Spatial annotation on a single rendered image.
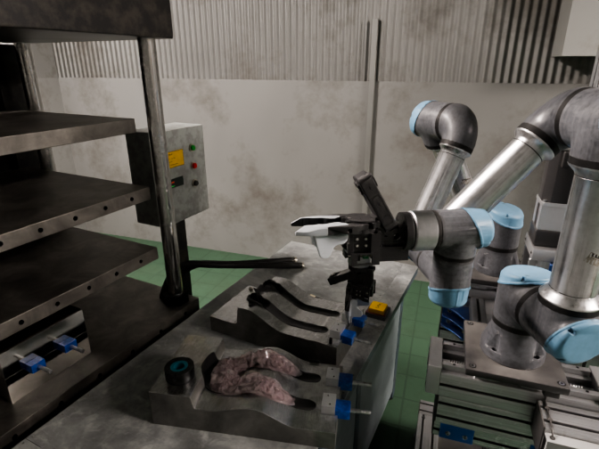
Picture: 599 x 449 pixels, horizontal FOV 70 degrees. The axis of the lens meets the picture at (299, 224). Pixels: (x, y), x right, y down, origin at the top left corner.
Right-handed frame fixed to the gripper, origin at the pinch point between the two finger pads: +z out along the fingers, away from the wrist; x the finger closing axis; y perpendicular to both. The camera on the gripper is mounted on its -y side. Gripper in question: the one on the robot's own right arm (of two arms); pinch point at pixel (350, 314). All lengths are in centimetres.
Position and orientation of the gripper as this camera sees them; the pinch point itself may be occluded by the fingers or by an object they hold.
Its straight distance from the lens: 153.4
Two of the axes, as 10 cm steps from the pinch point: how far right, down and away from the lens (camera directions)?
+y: 8.9, 1.6, -4.2
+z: 0.0, 9.3, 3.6
